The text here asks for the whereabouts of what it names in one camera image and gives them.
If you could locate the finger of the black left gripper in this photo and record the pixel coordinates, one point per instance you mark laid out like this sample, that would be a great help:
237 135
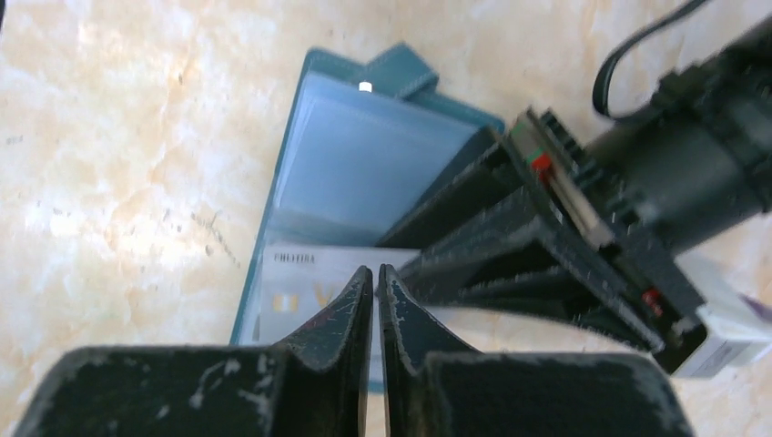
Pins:
489 237

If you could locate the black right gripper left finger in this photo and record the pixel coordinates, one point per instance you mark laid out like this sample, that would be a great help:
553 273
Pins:
311 383

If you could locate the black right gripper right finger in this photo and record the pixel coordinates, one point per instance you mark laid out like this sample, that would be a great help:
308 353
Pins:
436 384

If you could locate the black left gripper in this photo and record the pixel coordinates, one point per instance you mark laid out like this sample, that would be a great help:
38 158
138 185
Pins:
690 164

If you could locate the silver VIP credit card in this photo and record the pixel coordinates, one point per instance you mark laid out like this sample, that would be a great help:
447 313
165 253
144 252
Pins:
293 282

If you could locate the blue card holder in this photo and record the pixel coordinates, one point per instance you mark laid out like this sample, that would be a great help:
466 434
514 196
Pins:
362 143

